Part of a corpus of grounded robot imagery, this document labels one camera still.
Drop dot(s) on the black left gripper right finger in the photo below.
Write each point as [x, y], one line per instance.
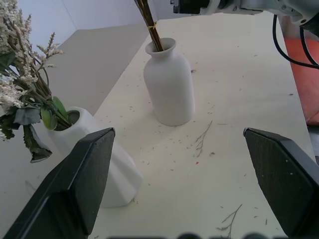
[281, 179]

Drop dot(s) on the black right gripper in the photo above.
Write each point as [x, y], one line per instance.
[189, 6]

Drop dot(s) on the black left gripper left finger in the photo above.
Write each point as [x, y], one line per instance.
[74, 184]

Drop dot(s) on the brown-stemmed flower bouquet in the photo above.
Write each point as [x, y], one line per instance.
[149, 25]

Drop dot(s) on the dry flower twig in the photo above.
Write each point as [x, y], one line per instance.
[203, 140]
[230, 221]

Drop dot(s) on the white flower bouquet green leaves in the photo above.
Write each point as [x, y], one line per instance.
[22, 79]

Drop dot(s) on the white faceted vase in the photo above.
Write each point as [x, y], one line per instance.
[117, 171]

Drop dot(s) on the white bottle-shaped vase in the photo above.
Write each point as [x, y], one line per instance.
[170, 87]

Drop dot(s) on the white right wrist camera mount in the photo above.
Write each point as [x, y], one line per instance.
[217, 6]

